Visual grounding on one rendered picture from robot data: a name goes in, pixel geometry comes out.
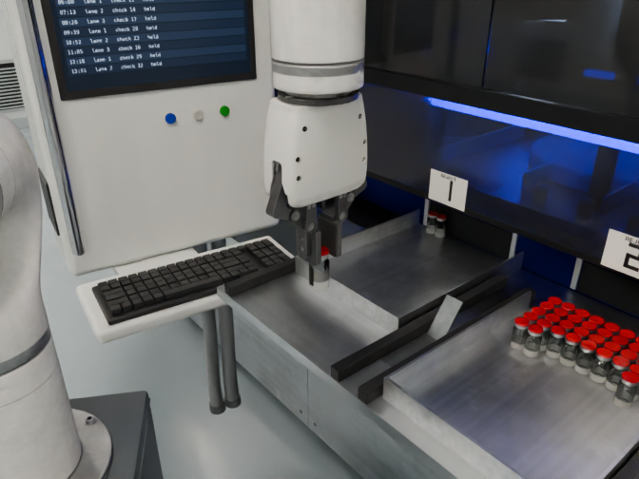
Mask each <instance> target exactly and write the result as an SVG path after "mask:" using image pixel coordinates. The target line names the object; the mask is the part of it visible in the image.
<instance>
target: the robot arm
mask: <svg viewBox="0 0 639 479"><path fill-rule="evenodd" d="M365 15H366V0H269V21H270V42H271V64H272V85H273V87H274V88H275V89H277V90H278V97H275V98H272V99H271V100H270V104H269V108H268V113H267V120H266V129H265V140H264V186H265V192H266V194H267V195H269V196H270V197H269V201H268V204H267V207H266V211H265V212H266V214H267V215H269V216H270V217H272V218H274V219H277V220H289V221H290V222H291V223H292V224H294V225H296V226H297V251H298V255H299V257H300V258H302V259H304V260H306V261H307V262H309V263H311V264H312V265H314V266H318V265H320V263H321V246H325V247H327V248H328V249H329V254H330V255H331V256H333V257H336V258H337V257H340V256H341V232H342V223H341V222H342V221H345V220H346V218H347V215H348V208H349V206H350V205H351V203H352V202H353V200H354V198H355V197H356V196H357V195H358V194H359V193H360V192H362V191H363V190H364V189H365V188H366V186H367V181H366V179H365V178H366V170H367V131H366V120H365V112H364V105H363V100H362V95H361V93H360V92H358V89H359V88H361V87H363V82H364V50H365ZM287 199H288V203H289V205H290V206H289V205H286V202H287ZM319 201H322V212H323V214H320V215H319V218H318V229H316V228H317V202H319ZM302 208H303V214H302ZM42 225H43V214H42V193H41V183H40V178H39V172H38V168H37V165H36V161H35V159H34V156H33V153H32V151H31V149H30V146H29V143H28V141H27V140H26V138H25V136H24V134H23V133H22V132H21V130H20V129H19V128H18V126H17V125H16V124H15V123H14V122H13V121H12V120H11V119H10V118H8V117H7V116H6V115H4V114H3V113H2V112H0V479H106V477H107V474H108V472H109V470H110V466H111V463H112V460H113V445H112V440H111V435H110V433H109V431H108V429H107V426H106V425H105V424H104V423H103V422H102V421H101V420H100V419H99V418H97V417H96V416H94V415H93V414H90V413H88V412H84V411H79V410H75V409H72V408H71V406H70V402H69V398H68V392H67V388H66V384H65V380H64V378H63V374H62V370H61V366H60V362H59V358H58V355H57V352H56V348H55V344H54V341H53V337H52V333H51V329H50V326H49V322H48V316H47V312H46V308H45V305H44V301H43V298H42V292H41V252H42Z"/></svg>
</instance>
